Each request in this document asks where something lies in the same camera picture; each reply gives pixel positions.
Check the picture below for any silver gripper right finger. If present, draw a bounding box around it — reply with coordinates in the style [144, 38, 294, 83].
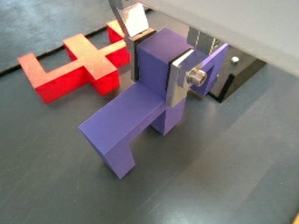
[165, 27, 219, 108]

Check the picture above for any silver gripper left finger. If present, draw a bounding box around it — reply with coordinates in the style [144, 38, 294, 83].
[108, 0, 155, 81]

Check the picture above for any purple E-shaped block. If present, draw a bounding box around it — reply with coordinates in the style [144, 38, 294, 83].
[79, 29, 220, 178]

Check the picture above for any red E-shaped block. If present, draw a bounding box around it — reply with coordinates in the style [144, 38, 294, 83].
[17, 20, 129, 103]

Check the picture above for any black angle bracket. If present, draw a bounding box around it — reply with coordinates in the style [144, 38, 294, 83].
[185, 26, 267, 103]

